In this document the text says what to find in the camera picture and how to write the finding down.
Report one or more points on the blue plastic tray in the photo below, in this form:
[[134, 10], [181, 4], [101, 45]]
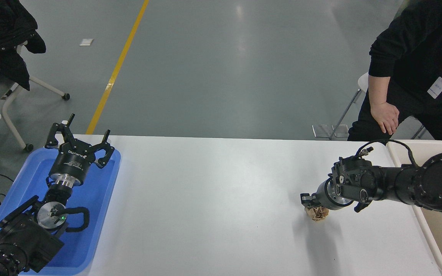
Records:
[[94, 214]]

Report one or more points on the white chair with metal legs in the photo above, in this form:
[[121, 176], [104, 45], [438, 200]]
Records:
[[363, 82]]

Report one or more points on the standing person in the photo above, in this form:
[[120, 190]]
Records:
[[416, 46]]

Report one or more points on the white paper scrap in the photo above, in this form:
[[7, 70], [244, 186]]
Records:
[[86, 42]]

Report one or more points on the person's right hand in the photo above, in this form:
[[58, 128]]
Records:
[[386, 115]]

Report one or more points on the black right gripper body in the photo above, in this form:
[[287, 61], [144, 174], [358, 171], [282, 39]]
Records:
[[322, 197]]

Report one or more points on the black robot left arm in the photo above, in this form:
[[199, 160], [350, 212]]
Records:
[[25, 241]]

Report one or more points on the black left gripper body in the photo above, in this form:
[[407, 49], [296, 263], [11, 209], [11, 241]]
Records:
[[71, 161]]

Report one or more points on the person's right forearm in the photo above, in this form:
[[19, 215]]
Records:
[[379, 90]]

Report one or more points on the metal floor plate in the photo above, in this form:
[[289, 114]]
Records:
[[320, 130], [342, 130]]

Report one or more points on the tan paper ball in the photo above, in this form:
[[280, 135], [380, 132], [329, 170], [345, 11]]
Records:
[[318, 214]]

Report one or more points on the seated person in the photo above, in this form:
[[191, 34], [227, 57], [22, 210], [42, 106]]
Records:
[[6, 23]]

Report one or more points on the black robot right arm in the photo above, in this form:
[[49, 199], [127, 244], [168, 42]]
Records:
[[436, 180]]

